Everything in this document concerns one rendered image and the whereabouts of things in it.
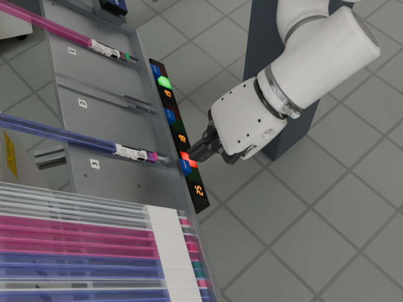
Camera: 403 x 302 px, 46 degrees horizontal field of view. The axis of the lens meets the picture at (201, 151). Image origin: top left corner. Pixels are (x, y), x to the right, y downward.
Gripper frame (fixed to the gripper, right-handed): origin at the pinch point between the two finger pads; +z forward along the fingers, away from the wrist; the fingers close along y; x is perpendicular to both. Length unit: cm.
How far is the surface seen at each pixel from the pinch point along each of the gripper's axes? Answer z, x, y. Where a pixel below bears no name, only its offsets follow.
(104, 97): 5.5, 13.6, 10.6
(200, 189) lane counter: 6.4, -5.0, -2.9
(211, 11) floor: 25, -77, 105
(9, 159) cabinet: 39.6, 11.2, 20.1
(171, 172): 4.6, 3.4, -2.1
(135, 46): 4.6, 3.4, 26.5
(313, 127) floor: 12, -89, 40
